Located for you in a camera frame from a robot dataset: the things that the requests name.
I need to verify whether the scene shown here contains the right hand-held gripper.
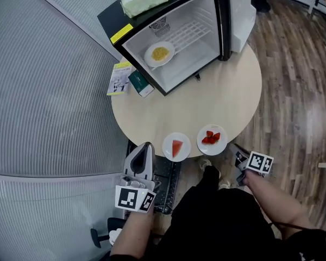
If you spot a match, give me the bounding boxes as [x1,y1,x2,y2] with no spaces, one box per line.
[229,143,274,188]

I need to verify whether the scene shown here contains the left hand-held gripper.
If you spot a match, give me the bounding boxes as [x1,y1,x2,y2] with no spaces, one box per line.
[115,141,157,214]

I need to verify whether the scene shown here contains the white plate with strawberries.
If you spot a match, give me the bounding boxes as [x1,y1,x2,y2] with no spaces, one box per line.
[196,124,228,156]

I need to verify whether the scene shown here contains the white plate with watermelon slice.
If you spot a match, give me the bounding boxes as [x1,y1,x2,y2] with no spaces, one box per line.
[162,132,192,163]

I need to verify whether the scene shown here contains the white plate with yellow food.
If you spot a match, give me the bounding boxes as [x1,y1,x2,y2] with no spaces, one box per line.
[143,41,175,68]

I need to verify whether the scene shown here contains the black mini fridge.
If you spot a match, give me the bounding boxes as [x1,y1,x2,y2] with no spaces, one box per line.
[97,0,258,97]

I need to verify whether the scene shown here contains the person's left forearm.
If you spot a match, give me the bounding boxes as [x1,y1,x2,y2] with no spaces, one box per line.
[110,207,155,258]

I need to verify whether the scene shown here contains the person's right forearm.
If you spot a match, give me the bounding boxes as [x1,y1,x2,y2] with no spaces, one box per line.
[243,170,317,239]

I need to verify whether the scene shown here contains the yellow food heap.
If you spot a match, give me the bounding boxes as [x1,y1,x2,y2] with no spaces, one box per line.
[151,46,171,61]

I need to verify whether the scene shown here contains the red strawberries heap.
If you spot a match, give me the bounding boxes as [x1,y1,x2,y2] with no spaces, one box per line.
[201,130,221,145]

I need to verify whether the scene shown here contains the person's white left shoe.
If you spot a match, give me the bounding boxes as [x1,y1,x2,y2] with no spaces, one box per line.
[198,158,213,172]

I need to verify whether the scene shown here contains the red watermelon slice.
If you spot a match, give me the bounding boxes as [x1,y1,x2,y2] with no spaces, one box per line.
[172,139,184,159]

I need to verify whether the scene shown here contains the person's black clothing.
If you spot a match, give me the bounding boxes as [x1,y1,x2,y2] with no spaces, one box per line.
[149,165,326,261]

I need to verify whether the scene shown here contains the dark green box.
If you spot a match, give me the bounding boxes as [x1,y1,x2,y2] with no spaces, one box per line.
[128,70,155,98]

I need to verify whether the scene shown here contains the white and yellow booklet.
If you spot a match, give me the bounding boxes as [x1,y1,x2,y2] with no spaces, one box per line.
[106,61,133,96]

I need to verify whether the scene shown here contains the black chair base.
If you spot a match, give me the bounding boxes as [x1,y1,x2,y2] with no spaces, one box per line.
[90,217,126,249]

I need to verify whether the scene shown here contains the black cable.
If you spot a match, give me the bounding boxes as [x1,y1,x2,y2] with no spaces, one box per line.
[270,221,326,238]

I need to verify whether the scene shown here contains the white wire fridge shelf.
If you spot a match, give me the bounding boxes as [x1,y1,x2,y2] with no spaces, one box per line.
[162,20,213,54]

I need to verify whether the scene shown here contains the white metal frame furniture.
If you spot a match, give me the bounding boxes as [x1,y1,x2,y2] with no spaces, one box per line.
[268,0,326,49]

